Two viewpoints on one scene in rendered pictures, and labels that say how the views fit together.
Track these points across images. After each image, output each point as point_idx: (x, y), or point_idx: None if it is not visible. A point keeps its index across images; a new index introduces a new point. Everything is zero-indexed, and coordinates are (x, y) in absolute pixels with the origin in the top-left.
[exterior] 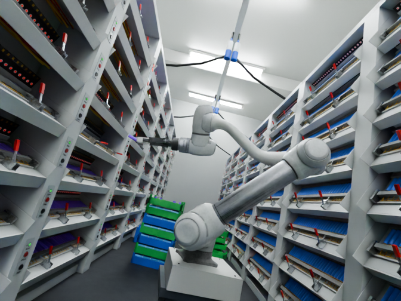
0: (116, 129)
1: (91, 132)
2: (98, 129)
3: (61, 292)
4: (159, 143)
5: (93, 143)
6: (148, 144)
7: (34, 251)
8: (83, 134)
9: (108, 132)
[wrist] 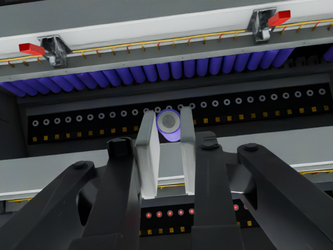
0: (93, 155)
1: (109, 105)
2: (81, 132)
3: None
4: (217, 214)
5: (266, 12)
6: (138, 142)
7: None
8: (315, 28)
9: (8, 156)
